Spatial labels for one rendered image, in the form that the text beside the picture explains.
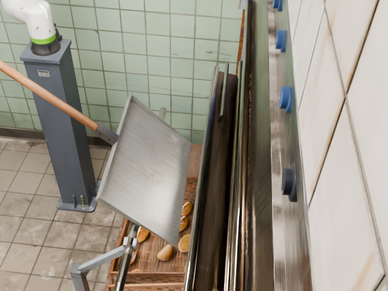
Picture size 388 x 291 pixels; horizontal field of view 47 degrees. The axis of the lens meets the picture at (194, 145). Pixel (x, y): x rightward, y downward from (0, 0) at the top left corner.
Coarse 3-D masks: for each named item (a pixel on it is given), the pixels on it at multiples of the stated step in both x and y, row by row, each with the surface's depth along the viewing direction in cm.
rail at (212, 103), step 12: (216, 72) 176; (216, 84) 171; (204, 144) 146; (204, 156) 142; (204, 168) 139; (204, 180) 135; (192, 240) 119; (192, 252) 117; (192, 264) 114; (192, 276) 112; (192, 288) 110
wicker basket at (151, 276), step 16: (192, 176) 221; (192, 192) 229; (192, 208) 233; (128, 224) 213; (144, 240) 218; (160, 240) 218; (144, 256) 212; (176, 256) 213; (112, 272) 189; (128, 272) 187; (144, 272) 186; (160, 272) 184; (176, 272) 182
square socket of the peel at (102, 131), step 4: (100, 124) 162; (96, 128) 160; (100, 128) 161; (104, 128) 162; (96, 132) 161; (100, 132) 161; (104, 132) 161; (108, 132) 162; (112, 132) 164; (100, 136) 162; (104, 136) 162; (108, 136) 162; (112, 136) 163; (116, 136) 164; (108, 140) 163; (112, 140) 163; (116, 140) 163; (112, 144) 165
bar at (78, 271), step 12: (132, 228) 153; (132, 240) 150; (108, 252) 157; (120, 252) 153; (132, 252) 148; (72, 264) 167; (84, 264) 164; (96, 264) 161; (120, 264) 144; (72, 276) 167; (84, 276) 169; (120, 276) 140; (84, 288) 173; (120, 288) 137
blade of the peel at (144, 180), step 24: (144, 120) 186; (120, 144) 168; (144, 144) 178; (168, 144) 189; (120, 168) 162; (144, 168) 171; (168, 168) 181; (120, 192) 156; (144, 192) 165; (168, 192) 174; (144, 216) 159; (168, 216) 167; (168, 240) 160
